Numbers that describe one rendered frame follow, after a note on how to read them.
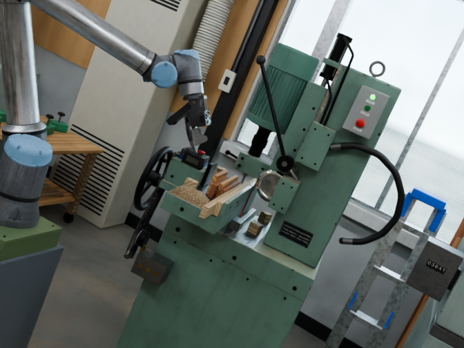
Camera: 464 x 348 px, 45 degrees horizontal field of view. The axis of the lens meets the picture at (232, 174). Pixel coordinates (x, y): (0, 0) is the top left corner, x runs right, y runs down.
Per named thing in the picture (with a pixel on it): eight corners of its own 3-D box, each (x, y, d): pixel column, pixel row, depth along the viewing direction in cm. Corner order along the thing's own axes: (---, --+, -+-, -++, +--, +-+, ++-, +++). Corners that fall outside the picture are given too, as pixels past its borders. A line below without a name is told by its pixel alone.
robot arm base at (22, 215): (14, 233, 180) (22, 204, 178) (-34, 209, 185) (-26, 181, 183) (48, 222, 199) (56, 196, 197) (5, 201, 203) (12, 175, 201)
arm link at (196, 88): (175, 85, 208) (184, 85, 218) (177, 98, 209) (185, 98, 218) (198, 81, 206) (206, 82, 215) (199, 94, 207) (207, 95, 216)
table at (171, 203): (190, 173, 252) (195, 161, 250) (252, 203, 246) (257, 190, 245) (134, 195, 193) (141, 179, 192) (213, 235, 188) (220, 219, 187)
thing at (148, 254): (138, 265, 215) (146, 246, 213) (166, 279, 213) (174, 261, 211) (129, 271, 207) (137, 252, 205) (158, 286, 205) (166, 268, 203)
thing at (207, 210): (242, 188, 237) (245, 180, 237) (246, 190, 237) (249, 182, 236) (198, 216, 180) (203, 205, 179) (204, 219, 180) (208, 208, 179)
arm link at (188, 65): (170, 53, 214) (195, 50, 216) (174, 86, 215) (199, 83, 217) (174, 49, 205) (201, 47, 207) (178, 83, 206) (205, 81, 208)
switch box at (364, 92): (342, 126, 201) (362, 85, 197) (369, 138, 199) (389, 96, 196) (342, 128, 195) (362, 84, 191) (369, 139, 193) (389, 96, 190)
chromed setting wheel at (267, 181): (251, 193, 212) (264, 163, 209) (281, 207, 210) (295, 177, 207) (250, 194, 209) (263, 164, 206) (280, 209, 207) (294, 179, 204)
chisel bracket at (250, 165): (235, 169, 227) (244, 150, 226) (266, 184, 225) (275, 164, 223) (230, 171, 220) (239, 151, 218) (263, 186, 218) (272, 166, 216)
